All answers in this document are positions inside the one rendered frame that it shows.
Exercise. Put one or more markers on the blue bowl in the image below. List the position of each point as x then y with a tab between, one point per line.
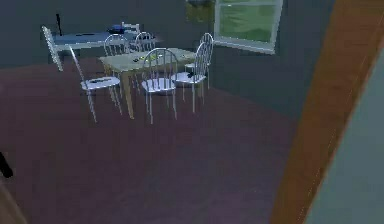
116	29

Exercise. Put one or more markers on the white metal spindle chair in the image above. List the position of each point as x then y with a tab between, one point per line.
100	83
207	40
144	34
115	37
185	78
158	84

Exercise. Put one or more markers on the small black object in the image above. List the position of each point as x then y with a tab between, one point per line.
190	75

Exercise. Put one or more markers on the yellow green flat object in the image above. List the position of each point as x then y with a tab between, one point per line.
149	57

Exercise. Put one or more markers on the small dark object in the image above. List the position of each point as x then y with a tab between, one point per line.
136	60

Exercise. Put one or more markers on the pale wooden dining table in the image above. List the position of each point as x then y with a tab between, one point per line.
125	63

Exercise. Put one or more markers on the black flat object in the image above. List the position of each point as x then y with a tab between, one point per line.
85	34
99	81

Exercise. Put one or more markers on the white slatted chair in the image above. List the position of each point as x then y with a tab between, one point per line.
131	26

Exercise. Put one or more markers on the white framed window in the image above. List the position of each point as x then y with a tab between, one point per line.
248	23

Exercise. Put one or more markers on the brown wooden room door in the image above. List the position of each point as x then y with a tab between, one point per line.
330	110

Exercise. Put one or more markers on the white side table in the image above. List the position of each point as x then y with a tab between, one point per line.
71	40

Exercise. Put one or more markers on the black upright stick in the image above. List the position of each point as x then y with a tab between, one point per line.
59	26

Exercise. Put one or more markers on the green framed wall picture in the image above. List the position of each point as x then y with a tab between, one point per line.
200	11

